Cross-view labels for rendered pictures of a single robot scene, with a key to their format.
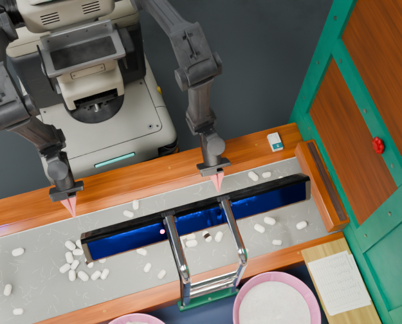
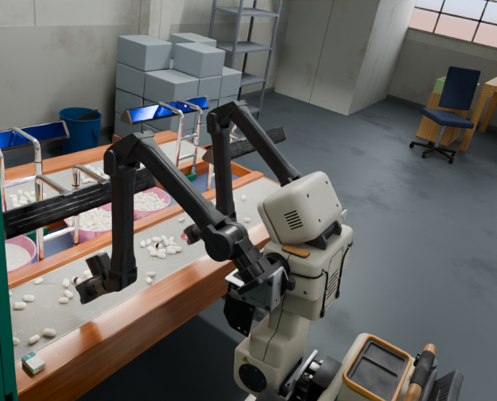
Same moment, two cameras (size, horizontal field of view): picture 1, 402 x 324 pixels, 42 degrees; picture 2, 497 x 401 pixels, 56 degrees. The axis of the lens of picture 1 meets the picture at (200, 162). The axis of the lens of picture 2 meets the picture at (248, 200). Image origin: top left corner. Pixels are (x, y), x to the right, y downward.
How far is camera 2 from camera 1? 1.97 m
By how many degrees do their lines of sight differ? 83
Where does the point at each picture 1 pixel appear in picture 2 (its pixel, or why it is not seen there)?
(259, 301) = (13, 264)
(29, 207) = not seen: hidden behind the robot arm
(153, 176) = (147, 296)
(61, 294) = (163, 232)
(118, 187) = (170, 281)
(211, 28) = not seen: outside the picture
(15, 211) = not seen: hidden behind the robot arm
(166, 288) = (93, 244)
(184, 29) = (144, 134)
